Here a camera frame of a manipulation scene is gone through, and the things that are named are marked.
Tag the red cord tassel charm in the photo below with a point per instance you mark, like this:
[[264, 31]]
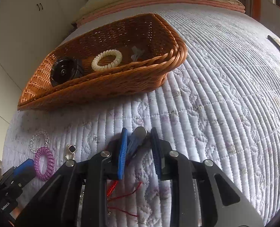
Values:
[[110, 190]]

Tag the folded pink yellow blanket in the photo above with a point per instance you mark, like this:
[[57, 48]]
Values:
[[94, 9]]

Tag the brown wicker basket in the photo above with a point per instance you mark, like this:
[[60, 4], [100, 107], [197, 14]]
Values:
[[109, 71]]

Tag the white built-in wardrobe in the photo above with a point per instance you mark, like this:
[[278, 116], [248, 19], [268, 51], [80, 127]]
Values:
[[29, 30]]

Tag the black round hair clip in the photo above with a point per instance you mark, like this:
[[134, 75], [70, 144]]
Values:
[[64, 70]]

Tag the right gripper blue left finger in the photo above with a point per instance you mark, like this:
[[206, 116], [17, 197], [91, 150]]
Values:
[[78, 185]]

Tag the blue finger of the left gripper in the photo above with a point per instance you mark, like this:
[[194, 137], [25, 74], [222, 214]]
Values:
[[24, 164]]

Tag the white quilted bedspread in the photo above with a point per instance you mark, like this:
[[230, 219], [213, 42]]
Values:
[[222, 103]]

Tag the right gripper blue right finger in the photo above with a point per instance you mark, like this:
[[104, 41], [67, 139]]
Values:
[[201, 191]]

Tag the small silver ring pendant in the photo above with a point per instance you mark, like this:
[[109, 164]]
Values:
[[69, 153]]

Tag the light blue hair clip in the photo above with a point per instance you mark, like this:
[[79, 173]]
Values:
[[136, 139]]

